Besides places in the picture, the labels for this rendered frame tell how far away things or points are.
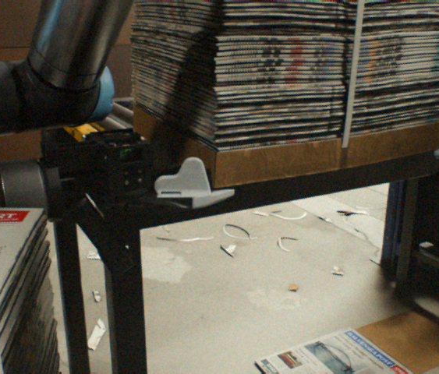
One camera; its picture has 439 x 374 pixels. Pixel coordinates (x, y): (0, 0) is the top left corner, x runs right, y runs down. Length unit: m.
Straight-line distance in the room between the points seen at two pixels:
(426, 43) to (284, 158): 0.26
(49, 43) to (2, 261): 0.22
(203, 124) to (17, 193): 0.21
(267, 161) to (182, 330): 1.21
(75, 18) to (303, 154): 0.32
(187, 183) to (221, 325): 1.24
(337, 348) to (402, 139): 1.05
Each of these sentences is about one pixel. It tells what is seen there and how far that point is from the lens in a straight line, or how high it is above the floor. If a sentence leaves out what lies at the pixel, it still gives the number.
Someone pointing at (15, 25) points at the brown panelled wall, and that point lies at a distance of 3.86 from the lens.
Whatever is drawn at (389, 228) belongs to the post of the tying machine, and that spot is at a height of 0.16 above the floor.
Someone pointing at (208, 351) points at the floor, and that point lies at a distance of 1.67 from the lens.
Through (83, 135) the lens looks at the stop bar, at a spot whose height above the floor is 0.82.
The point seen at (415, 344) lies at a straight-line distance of 1.81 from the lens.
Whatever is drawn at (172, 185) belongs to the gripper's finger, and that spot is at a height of 0.80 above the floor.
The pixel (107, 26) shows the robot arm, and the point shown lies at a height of 0.98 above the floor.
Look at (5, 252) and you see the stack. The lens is 0.39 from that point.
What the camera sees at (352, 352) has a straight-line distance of 1.69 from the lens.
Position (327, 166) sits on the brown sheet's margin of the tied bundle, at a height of 0.80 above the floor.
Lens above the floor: 0.98
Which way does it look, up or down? 18 degrees down
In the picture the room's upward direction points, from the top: straight up
